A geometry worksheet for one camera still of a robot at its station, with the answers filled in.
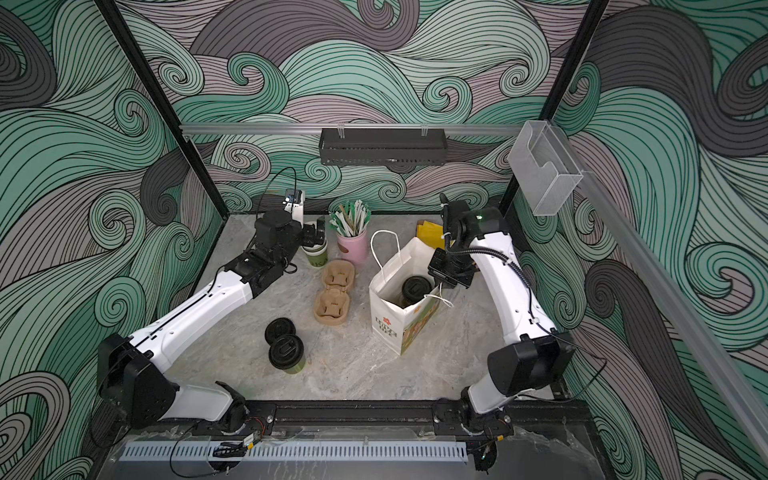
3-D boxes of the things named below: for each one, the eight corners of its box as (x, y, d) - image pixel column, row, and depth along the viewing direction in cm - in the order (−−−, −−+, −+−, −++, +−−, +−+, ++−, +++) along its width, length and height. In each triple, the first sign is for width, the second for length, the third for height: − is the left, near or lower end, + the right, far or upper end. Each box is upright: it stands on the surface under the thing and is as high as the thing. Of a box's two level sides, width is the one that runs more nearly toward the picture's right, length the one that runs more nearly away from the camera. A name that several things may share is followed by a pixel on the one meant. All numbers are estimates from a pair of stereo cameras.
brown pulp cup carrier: (315, 326, 91) (312, 318, 86) (328, 268, 105) (326, 258, 100) (346, 328, 90) (345, 320, 86) (355, 270, 104) (354, 260, 100)
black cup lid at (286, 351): (278, 377, 81) (266, 364, 72) (283, 350, 86) (273, 334, 77) (306, 377, 81) (297, 364, 72) (310, 350, 86) (302, 334, 77)
